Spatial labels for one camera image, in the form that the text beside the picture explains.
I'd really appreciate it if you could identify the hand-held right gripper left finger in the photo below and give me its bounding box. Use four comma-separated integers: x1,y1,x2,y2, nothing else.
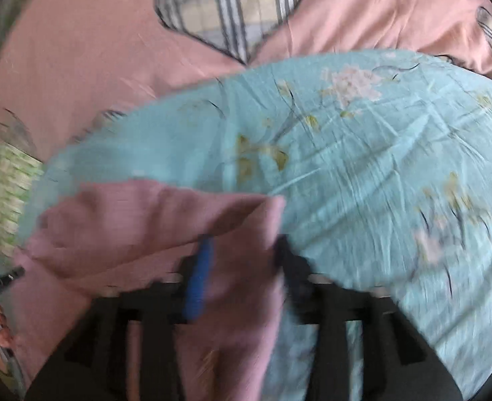
24,234,217,401

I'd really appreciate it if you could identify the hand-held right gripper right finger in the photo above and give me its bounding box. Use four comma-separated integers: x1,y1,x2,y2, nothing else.
273,234,464,401

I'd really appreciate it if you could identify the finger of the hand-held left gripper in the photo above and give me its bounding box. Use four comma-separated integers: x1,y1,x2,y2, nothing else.
0,266,26,290

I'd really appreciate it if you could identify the pink knitted sweater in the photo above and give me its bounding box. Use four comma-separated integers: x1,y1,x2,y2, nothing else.
14,179,288,401

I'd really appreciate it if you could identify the green checked pillow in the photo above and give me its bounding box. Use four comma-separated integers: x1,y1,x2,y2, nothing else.
0,142,46,257

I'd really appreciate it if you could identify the teal floral blanket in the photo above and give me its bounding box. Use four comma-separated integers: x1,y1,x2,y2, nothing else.
16,49,492,401

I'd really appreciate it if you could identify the pink bedsheet with plaid hearts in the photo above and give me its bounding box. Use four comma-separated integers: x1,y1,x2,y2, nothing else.
0,0,492,163

